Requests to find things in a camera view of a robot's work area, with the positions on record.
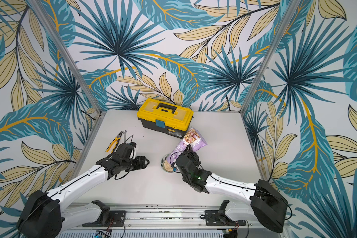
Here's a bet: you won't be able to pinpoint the yellow black pliers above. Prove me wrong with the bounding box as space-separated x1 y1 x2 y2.
106 131 123 153

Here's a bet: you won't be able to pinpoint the purple oats bag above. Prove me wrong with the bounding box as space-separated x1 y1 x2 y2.
167 128 207 164

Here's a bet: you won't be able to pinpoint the aluminium rail frame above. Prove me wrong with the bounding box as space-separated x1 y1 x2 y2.
56 203 289 238

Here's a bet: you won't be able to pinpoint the oats in bowl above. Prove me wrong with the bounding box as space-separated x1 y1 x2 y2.
163 160 174 173

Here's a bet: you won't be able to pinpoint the yellow black toolbox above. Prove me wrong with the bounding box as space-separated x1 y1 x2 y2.
137 98 194 139

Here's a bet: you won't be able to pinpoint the green leaf pattern bowl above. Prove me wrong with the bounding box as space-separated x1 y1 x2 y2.
160 154 180 173

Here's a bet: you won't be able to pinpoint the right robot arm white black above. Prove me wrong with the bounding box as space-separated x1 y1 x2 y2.
173 145 290 234

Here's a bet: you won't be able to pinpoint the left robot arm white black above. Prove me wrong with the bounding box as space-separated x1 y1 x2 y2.
16 142 150 238

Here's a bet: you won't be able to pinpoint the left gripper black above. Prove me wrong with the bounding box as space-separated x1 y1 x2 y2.
121 155 150 172

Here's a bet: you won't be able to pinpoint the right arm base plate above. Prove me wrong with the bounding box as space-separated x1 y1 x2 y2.
200 210 247 227

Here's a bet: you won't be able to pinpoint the silver wrench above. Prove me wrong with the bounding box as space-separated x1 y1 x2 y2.
123 130 127 143

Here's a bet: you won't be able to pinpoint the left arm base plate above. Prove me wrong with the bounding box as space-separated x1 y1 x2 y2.
82 210 127 228

